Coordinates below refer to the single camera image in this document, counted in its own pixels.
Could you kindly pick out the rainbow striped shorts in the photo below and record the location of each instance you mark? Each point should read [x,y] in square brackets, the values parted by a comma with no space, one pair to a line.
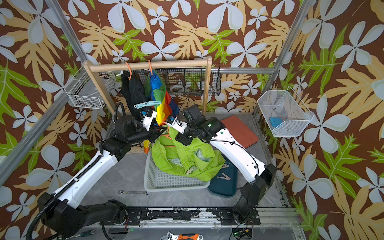
[155,90]

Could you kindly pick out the aluminium frame post left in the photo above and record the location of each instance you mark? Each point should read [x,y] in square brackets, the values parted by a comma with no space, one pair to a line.
[21,150]

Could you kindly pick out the mint clothespin left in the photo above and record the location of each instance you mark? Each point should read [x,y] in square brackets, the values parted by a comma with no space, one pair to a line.
[141,105]

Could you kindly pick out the aluminium frame post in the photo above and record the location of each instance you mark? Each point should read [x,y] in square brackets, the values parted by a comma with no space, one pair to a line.
[293,33]
[21,150]

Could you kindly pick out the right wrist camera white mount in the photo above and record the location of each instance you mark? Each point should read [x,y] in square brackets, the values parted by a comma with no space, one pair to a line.
[175,123]

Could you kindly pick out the lime green shorts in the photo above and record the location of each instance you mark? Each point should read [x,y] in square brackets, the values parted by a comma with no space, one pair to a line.
[197,160]

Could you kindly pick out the dark teal tray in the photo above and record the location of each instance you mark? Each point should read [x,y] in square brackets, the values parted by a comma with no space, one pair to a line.
[223,188]

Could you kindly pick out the black wire basket back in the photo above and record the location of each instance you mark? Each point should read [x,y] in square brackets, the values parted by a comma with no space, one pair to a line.
[190,81]

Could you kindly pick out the small silver wrench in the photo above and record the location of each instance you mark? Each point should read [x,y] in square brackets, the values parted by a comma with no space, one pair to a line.
[124,192]

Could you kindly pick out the black shorts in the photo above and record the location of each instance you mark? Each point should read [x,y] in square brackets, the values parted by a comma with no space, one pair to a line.
[134,93]

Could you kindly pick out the white plastic laundry basket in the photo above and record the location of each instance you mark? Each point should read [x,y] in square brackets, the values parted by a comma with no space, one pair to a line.
[156,180]

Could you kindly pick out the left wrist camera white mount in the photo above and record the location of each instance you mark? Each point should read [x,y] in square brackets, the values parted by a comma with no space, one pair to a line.
[148,116]

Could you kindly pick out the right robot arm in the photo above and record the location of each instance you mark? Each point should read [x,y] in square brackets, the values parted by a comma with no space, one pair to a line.
[260,177]

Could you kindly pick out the mint clothespin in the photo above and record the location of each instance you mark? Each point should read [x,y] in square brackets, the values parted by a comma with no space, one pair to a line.
[153,103]
[141,105]

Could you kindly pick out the aluminium frame post right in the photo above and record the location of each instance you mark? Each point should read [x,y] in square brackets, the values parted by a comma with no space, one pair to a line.
[293,33]

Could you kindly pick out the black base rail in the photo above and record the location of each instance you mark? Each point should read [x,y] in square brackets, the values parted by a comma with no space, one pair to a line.
[181,216]

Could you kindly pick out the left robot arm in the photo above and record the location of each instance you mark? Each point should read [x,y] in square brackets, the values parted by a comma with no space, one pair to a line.
[62,211]

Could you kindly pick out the green handled screwdriver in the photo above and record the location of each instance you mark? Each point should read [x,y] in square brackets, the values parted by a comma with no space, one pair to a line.
[78,235]

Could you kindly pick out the red plastic tool case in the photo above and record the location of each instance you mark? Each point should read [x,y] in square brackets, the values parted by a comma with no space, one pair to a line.
[240,131]

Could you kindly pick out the wooden clothes rack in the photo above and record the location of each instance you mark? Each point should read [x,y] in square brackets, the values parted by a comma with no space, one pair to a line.
[94,70]

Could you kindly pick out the orange handled adjustable wrench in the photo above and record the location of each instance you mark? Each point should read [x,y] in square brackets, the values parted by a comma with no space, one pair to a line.
[170,236]

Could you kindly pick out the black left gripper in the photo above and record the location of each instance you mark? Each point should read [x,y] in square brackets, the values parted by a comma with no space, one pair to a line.
[153,133]

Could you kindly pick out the orange hanger of black shorts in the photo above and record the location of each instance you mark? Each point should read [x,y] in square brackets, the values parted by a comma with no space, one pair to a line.
[130,71]

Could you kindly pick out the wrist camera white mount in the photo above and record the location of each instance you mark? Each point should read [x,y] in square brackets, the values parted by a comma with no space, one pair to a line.
[175,123]
[148,116]

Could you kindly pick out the mint clothespin right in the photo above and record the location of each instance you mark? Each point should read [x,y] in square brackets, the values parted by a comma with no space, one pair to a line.
[153,103]

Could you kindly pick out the white mesh basket right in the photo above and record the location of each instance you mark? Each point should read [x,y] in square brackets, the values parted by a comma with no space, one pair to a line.
[288,106]

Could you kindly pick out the blue object in basket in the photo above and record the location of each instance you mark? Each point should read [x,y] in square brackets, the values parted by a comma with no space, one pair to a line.
[275,121]

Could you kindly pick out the white wire basket left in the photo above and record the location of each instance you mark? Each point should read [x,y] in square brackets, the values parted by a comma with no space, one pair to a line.
[83,93]

